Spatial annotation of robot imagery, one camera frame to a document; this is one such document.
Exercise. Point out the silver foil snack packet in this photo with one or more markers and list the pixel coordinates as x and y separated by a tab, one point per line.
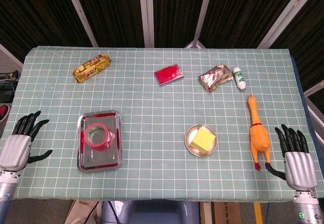
215	78

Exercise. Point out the white metal frame post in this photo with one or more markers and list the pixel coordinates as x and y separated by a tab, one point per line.
147	14
81	14
286	14

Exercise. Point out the rectangular steel tray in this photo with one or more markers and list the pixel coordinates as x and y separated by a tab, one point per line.
101	160

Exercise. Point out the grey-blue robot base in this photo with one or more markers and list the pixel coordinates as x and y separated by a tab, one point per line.
157	212

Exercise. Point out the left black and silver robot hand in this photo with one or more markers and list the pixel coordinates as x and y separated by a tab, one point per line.
15	150

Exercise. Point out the orange rubber chicken toy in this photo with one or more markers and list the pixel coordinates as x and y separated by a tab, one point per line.
259	139

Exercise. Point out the red flat box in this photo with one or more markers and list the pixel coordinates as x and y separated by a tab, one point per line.
168	74

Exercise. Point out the printed brown cardboard box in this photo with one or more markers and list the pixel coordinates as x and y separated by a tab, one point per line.
227	212

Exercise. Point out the round metal dish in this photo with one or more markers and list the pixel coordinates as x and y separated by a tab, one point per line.
188	135

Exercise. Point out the gold snack packet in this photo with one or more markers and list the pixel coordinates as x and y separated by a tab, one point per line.
91	68

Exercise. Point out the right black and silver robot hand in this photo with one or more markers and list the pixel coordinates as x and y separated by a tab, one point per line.
301	169

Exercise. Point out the yellow sponge block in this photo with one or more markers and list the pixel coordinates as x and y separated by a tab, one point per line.
202	139

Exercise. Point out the red tape roll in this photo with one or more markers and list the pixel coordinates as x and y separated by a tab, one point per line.
107	136

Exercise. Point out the small white green-label bottle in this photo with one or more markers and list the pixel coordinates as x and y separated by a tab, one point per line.
239	78

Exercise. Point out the white frame post with foot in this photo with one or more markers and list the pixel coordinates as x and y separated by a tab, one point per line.
202	14

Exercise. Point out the green checked tablecloth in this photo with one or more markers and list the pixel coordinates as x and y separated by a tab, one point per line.
157	102

